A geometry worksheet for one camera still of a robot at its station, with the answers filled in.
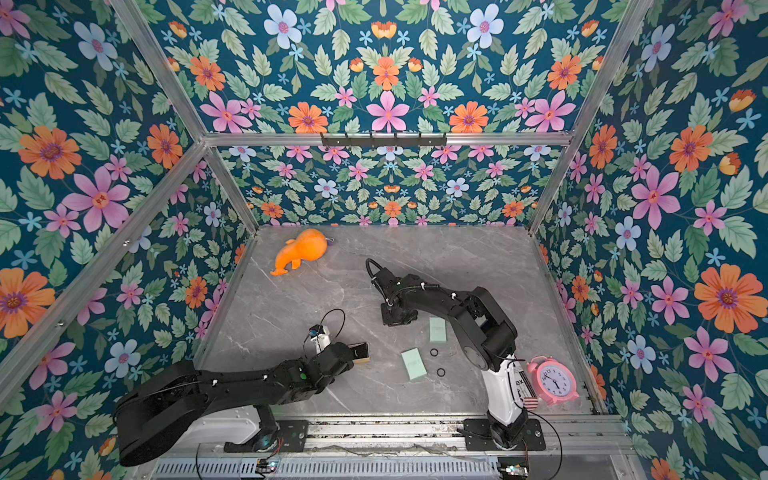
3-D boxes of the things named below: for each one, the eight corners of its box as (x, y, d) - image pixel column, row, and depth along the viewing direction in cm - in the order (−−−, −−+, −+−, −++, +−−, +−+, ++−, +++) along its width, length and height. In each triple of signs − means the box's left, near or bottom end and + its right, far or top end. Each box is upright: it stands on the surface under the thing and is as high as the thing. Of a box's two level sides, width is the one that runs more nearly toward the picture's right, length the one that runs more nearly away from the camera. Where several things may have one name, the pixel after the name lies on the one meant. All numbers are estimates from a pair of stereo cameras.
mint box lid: (408, 381, 84) (408, 378, 82) (401, 355, 89) (400, 351, 87) (427, 375, 85) (427, 372, 83) (418, 350, 90) (418, 346, 88)
